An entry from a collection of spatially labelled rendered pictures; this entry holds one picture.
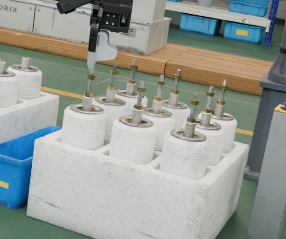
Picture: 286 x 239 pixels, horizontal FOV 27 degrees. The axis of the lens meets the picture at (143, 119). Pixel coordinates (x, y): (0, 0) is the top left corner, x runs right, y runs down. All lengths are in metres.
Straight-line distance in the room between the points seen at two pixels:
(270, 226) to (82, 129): 0.48
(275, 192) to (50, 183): 0.50
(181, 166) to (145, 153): 0.09
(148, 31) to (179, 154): 2.20
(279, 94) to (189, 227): 0.70
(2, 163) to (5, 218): 0.12
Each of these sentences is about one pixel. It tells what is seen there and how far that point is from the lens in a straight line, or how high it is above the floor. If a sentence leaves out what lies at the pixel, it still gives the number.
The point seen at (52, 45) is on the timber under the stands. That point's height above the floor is 0.05.
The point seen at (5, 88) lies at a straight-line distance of 1.52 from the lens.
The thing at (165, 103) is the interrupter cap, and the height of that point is 0.25.
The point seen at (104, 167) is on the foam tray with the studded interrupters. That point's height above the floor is 0.16.
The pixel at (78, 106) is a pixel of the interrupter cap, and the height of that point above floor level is 0.25.
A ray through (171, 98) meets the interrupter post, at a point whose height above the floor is 0.27.
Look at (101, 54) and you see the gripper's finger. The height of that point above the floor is 0.38.
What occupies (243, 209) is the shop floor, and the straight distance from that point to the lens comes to 1.60.
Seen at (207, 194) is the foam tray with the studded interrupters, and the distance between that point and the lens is 1.17.
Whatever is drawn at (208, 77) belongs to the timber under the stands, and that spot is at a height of 0.04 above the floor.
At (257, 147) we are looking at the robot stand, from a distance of 1.83.
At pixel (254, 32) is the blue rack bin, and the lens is 5.91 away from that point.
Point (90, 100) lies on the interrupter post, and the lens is 1.29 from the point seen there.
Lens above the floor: 0.57
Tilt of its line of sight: 15 degrees down
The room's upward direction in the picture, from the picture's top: 9 degrees clockwise
